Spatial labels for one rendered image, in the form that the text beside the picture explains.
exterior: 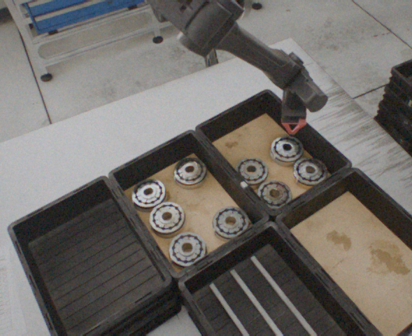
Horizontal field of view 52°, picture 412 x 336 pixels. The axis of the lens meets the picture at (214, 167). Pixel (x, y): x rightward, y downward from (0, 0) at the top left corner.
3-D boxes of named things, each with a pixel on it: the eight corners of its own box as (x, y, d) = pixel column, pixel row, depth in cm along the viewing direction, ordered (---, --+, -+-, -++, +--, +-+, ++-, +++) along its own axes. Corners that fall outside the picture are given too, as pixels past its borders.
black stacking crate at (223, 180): (116, 194, 132) (106, 174, 123) (195, 151, 141) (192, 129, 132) (180, 297, 112) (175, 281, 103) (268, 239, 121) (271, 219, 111)
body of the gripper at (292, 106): (305, 94, 122) (308, 75, 116) (306, 120, 116) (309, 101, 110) (282, 94, 122) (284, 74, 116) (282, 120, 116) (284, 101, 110)
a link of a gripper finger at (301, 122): (303, 122, 126) (306, 99, 119) (303, 140, 122) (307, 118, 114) (280, 121, 127) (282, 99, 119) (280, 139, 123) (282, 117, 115)
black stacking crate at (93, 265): (24, 245, 123) (6, 227, 114) (115, 195, 132) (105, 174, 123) (76, 366, 103) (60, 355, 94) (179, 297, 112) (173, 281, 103)
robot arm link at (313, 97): (289, 48, 103) (265, 75, 106) (316, 76, 97) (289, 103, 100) (311, 67, 112) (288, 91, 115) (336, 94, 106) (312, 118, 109)
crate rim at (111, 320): (8, 229, 116) (5, 225, 114) (107, 177, 125) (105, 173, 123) (62, 358, 95) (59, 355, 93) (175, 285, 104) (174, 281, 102)
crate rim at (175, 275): (107, 177, 125) (105, 173, 123) (192, 132, 133) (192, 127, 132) (175, 284, 104) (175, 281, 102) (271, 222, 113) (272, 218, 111)
